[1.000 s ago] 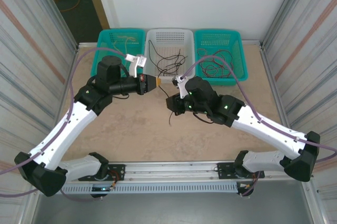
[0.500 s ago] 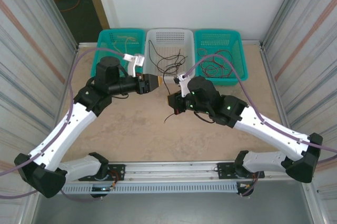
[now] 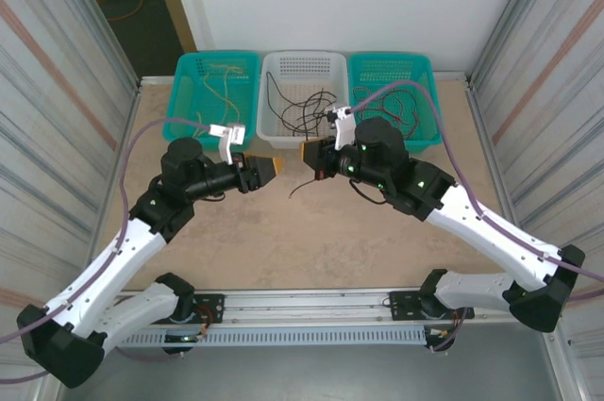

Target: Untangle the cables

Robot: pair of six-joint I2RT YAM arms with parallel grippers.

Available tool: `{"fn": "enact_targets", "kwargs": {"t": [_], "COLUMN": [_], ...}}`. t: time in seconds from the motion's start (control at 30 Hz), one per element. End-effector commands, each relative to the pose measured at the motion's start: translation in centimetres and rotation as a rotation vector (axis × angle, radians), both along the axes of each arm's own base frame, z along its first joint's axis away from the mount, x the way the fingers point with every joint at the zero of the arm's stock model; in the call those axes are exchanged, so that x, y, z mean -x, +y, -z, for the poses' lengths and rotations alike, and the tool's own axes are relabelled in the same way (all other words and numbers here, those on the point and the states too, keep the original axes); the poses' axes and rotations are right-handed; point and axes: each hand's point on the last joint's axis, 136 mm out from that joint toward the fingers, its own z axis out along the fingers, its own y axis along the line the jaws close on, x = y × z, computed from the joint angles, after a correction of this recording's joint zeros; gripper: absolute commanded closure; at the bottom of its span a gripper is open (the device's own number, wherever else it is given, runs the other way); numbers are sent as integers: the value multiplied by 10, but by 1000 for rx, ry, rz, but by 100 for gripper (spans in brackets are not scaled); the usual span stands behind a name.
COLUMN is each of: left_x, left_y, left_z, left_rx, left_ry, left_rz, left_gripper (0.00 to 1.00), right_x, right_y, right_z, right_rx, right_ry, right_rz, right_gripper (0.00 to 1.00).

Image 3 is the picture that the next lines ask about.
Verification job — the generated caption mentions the yellow cable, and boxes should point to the yellow cable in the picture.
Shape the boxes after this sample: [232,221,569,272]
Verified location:
[195,63,242,138]
[207,60,246,115]

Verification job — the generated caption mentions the teal plastic basket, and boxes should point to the teal plastic basket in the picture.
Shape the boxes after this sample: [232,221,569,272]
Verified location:
[347,51,445,153]
[162,50,261,143]

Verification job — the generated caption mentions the white plastic basket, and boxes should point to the white plastic basket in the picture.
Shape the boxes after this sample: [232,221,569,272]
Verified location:
[256,50,351,150]

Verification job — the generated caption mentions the small circuit board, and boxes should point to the small circuit board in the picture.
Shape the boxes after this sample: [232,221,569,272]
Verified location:
[162,332,211,344]
[426,326,461,342]

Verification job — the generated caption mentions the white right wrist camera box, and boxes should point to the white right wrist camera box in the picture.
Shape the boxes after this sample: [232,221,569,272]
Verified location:
[325,106,358,152]

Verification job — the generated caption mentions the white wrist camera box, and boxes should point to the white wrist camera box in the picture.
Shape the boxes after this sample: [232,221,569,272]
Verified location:
[209,122,247,166]
[325,106,358,152]

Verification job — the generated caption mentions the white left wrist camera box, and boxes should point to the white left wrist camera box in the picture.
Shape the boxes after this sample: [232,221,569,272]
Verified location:
[209,122,247,166]

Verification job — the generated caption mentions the aluminium table frame bar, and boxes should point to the aluminium table frame bar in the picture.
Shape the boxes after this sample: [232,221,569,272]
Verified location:
[136,71,475,91]

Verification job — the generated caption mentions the aluminium mounting rail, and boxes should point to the aluminium mounting rail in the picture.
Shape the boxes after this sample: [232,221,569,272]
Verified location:
[112,286,565,326]

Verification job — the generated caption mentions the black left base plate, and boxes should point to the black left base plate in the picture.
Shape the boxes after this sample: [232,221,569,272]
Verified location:
[178,293,226,326]

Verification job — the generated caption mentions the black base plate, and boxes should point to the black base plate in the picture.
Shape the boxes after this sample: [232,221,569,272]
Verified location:
[178,293,226,326]
[389,291,476,322]

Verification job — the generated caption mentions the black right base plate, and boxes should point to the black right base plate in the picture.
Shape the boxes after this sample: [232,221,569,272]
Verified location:
[389,291,476,322]

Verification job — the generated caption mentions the orange floor cable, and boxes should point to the orange floor cable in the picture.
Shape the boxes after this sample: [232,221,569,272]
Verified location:
[107,0,151,23]

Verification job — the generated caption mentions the grey slotted cable duct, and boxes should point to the grey slotted cable duct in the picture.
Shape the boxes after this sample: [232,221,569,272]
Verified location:
[115,327,428,349]

